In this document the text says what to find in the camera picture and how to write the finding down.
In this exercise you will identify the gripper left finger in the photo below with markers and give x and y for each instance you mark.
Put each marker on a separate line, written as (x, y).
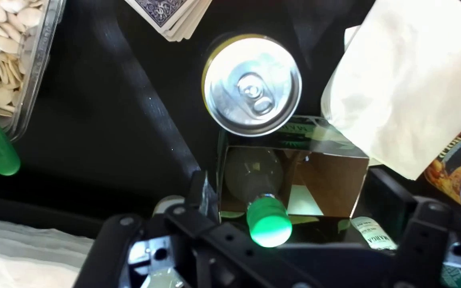
(198, 236)

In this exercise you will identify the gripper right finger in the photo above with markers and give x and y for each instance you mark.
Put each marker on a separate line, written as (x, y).
(424, 240)

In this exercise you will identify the bottle with white label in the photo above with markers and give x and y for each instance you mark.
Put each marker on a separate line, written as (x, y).
(374, 234)

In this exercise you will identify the glass bottle with green cap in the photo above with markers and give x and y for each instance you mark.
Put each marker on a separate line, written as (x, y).
(260, 192)

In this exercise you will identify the green cardboard box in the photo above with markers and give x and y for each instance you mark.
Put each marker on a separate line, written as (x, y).
(326, 180)

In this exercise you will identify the orange printed snack packet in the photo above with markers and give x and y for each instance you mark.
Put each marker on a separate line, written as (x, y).
(450, 168)

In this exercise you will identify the silver top drink can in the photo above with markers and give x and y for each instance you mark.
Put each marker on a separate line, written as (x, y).
(252, 86)

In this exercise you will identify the white paper napkin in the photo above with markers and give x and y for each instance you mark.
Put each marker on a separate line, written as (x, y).
(406, 80)

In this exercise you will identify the white cloth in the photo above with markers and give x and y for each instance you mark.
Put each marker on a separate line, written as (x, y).
(18, 256)

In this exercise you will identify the deck of playing cards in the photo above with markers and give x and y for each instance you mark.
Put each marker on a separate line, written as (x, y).
(174, 16)

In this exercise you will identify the clear plastic container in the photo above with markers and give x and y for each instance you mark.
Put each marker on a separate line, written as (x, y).
(34, 60)

